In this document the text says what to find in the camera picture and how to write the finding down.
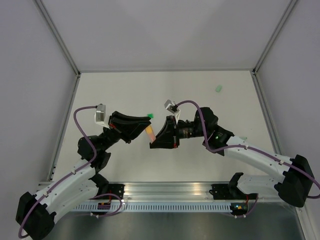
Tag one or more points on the black mounting plate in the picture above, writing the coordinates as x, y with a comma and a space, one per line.
116, 189
222, 191

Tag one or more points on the aluminium frame post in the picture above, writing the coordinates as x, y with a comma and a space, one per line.
41, 7
263, 102

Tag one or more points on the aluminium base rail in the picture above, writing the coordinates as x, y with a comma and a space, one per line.
181, 192

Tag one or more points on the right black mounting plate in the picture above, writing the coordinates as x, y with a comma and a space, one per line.
222, 191

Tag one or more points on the light green pen cap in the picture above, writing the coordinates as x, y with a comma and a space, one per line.
218, 88

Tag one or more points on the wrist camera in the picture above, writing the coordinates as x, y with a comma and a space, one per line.
100, 115
172, 107

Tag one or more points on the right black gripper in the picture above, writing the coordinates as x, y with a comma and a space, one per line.
169, 136

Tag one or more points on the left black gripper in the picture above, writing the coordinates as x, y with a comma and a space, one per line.
128, 127

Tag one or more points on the white slotted cable duct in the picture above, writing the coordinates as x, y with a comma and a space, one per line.
154, 207

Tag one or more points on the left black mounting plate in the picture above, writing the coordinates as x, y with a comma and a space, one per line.
116, 189

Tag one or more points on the orange highlighter pen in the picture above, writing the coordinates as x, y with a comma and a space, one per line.
152, 137

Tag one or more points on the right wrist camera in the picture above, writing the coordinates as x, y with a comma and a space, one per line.
172, 107

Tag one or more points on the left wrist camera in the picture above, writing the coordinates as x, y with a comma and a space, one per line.
100, 115

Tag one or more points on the left aluminium frame post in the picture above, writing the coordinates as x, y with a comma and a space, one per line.
41, 7

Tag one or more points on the right aluminium frame post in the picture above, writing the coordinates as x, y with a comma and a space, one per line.
263, 102

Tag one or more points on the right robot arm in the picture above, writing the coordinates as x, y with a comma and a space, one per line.
290, 178

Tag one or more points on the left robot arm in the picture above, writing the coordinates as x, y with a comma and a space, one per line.
38, 213

